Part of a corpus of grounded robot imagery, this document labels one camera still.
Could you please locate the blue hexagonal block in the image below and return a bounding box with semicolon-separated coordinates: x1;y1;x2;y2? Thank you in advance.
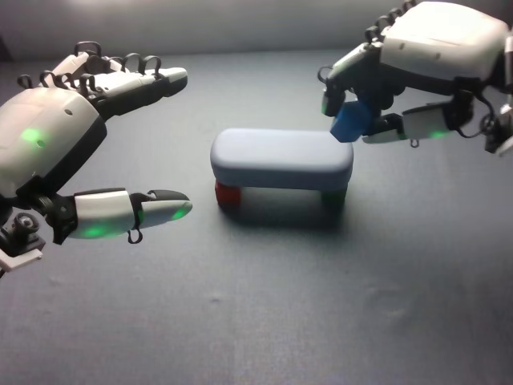
330;99;376;144

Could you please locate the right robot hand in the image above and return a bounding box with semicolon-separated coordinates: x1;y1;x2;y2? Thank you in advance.
318;0;509;148

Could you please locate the lavender rounded case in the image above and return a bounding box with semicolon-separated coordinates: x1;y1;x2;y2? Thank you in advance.
210;128;354;192

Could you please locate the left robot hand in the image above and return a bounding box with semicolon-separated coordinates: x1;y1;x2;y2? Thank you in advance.
0;39;193;245

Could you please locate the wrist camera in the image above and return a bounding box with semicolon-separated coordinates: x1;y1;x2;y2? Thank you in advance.
0;212;44;274
483;102;513;157

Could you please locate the grey table cloth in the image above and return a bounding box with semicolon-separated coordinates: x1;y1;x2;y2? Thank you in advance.
0;50;513;385

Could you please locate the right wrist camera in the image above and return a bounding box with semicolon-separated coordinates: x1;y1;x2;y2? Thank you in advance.
483;102;513;157

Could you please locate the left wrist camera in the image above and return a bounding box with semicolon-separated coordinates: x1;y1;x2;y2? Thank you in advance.
0;212;44;274

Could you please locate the red block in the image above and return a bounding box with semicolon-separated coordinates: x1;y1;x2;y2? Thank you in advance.
215;182;243;206

